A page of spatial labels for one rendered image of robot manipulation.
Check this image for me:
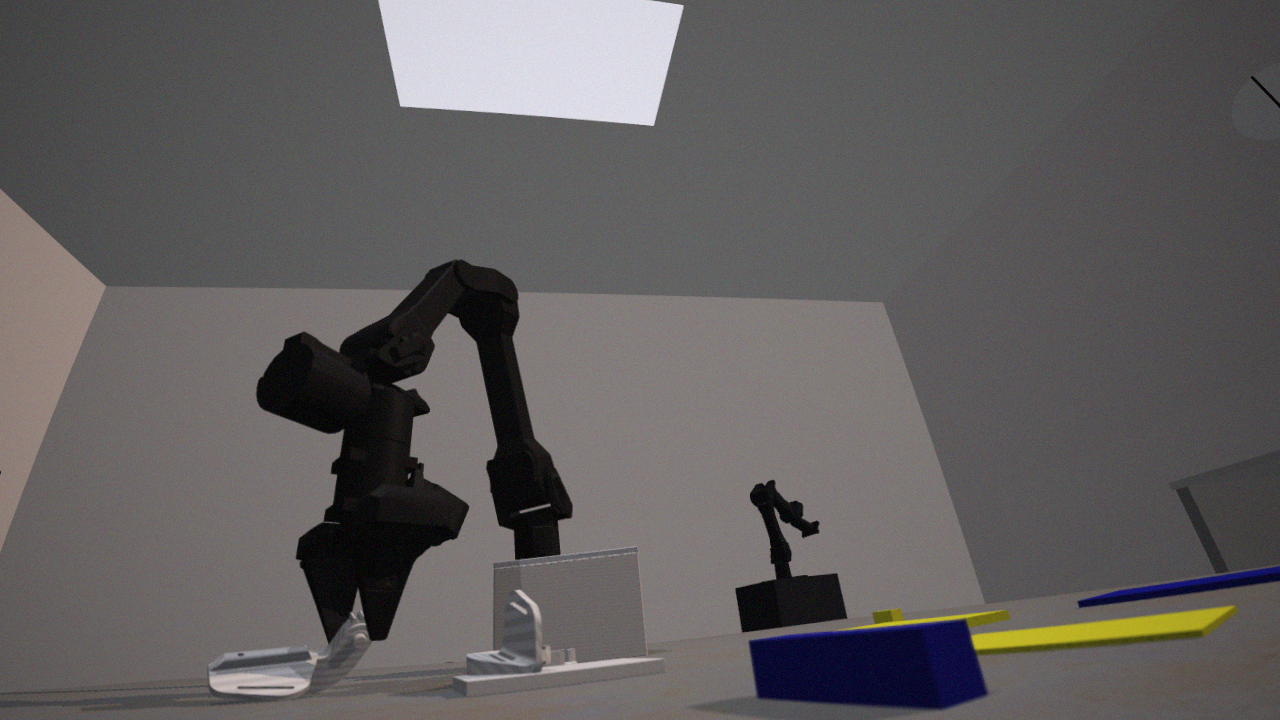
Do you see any blue rectangular plate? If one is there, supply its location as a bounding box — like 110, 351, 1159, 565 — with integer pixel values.
1076, 566, 1280, 609

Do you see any small olive-yellow block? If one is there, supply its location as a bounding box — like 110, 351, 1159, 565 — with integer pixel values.
872, 609, 904, 624

